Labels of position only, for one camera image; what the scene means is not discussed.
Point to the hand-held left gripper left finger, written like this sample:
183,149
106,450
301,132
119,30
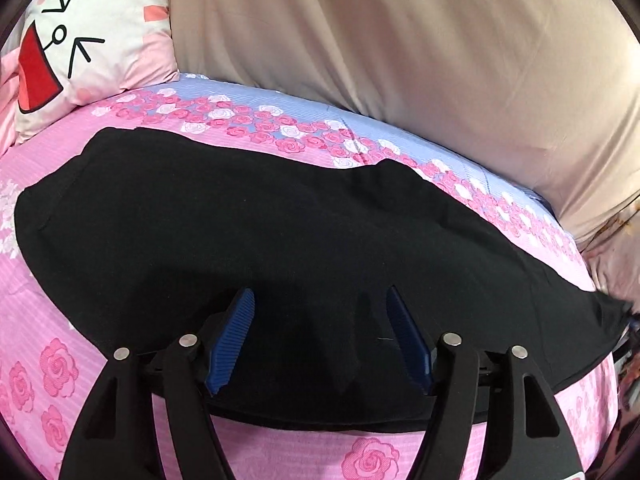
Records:
231,340

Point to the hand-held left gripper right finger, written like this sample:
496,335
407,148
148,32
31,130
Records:
407,340

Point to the black pants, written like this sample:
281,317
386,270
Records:
280,230

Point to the pink floral bed sheet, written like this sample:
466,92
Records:
60,340

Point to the beige cloth cover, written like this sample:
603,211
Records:
400,50

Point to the cartoon face pillow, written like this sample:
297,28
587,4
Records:
95,65

